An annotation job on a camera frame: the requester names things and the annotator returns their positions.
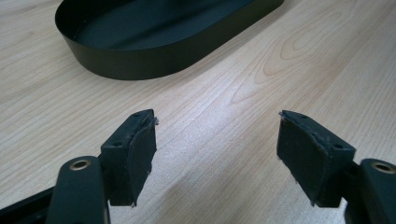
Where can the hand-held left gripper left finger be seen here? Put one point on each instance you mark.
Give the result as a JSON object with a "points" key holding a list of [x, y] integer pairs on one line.
{"points": [[130, 158]]}

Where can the black oval metal tray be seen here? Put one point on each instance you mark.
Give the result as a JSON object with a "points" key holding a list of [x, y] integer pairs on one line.
{"points": [[155, 34]]}

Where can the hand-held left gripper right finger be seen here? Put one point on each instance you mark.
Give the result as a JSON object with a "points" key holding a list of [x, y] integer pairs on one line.
{"points": [[311, 155]]}

